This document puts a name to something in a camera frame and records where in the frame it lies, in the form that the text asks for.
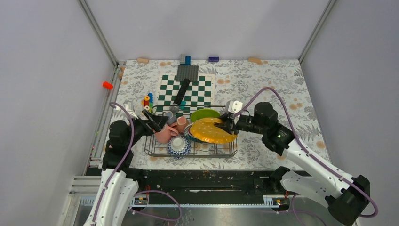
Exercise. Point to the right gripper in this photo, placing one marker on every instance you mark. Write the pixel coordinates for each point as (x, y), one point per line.
(228, 126)

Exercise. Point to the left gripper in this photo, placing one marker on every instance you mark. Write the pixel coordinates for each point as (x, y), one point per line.
(154, 123)

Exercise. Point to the white plate green red rim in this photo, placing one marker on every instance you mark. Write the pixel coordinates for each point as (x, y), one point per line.
(188, 135)

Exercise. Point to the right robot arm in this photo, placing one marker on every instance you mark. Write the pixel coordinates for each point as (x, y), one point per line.
(344, 195)

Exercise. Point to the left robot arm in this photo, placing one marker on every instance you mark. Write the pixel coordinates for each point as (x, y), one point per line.
(116, 190)

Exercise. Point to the large pink mug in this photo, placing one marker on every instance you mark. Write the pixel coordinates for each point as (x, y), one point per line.
(166, 134)

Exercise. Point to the grey blue mug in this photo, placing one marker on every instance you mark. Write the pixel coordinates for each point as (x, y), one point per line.
(171, 117)

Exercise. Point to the colourful toy block stack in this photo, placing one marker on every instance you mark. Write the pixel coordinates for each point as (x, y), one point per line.
(147, 102)

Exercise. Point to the black microphone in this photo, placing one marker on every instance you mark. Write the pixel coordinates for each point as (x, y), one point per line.
(174, 108)

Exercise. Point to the lime green plate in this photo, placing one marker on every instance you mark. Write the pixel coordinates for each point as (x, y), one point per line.
(204, 113)

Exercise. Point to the small pink mug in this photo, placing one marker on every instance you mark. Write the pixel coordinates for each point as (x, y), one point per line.
(180, 124)

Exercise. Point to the teal block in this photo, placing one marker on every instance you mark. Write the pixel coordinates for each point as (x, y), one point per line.
(182, 105)

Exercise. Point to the blue white patterned bowl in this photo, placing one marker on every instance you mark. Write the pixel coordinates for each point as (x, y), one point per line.
(179, 147)

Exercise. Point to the green white chessboard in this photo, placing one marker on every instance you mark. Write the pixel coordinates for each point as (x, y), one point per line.
(199, 95)

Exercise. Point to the orange cylinder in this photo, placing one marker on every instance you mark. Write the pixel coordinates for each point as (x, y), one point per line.
(107, 85)

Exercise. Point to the grey building baseplate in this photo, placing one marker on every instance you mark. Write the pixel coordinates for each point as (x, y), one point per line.
(189, 72)

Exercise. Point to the left wooden cork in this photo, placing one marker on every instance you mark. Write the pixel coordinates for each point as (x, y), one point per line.
(142, 60)

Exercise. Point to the wooden cork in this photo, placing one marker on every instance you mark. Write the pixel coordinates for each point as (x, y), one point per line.
(142, 60)
(255, 60)

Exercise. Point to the purple toy brick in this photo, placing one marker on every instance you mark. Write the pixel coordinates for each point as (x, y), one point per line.
(213, 58)

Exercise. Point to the right wooden cork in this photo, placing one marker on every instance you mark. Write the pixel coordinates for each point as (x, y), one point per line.
(255, 60)

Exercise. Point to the grey blue toy bricks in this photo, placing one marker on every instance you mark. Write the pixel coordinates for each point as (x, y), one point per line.
(185, 60)

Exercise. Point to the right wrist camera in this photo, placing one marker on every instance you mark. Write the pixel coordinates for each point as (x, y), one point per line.
(233, 107)

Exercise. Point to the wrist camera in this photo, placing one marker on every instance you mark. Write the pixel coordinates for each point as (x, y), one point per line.
(128, 111)
(233, 107)

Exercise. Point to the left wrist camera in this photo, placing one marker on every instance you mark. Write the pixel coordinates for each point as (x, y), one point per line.
(128, 111)

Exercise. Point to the black wire dish rack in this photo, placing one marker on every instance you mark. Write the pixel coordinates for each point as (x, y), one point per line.
(211, 150)

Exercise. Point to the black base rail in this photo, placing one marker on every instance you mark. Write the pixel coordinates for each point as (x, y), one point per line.
(208, 187)

